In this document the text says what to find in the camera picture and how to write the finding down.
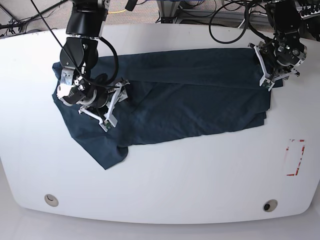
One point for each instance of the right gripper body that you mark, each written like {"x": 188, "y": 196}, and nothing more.
{"x": 102, "y": 105}

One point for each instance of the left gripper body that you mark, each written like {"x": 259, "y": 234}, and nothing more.
{"x": 271, "y": 69}

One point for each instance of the dark blue T-shirt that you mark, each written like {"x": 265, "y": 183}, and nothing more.
{"x": 175, "y": 95}

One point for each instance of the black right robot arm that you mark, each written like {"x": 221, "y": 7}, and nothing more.
{"x": 79, "y": 54}

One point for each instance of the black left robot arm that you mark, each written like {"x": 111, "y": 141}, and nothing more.
{"x": 280, "y": 55}

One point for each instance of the white power strip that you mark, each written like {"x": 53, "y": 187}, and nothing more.
{"x": 308, "y": 12}

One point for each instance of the black tripod stand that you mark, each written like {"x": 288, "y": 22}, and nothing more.
{"x": 55, "y": 12}

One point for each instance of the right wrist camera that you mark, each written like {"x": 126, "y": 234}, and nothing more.
{"x": 108, "y": 124}

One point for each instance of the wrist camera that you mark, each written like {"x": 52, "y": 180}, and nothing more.
{"x": 108, "y": 124}
{"x": 266, "y": 83}

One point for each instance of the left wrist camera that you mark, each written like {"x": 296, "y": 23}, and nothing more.
{"x": 266, "y": 83}

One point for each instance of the left table cable grommet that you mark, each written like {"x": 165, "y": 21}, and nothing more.
{"x": 51, "y": 200}

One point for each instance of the table cable grommet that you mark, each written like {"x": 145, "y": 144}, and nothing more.
{"x": 51, "y": 200}
{"x": 270, "y": 205}

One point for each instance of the aluminium frame post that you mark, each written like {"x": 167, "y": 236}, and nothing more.
{"x": 168, "y": 10}

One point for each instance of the right table cable grommet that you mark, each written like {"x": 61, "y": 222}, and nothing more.
{"x": 270, "y": 205}

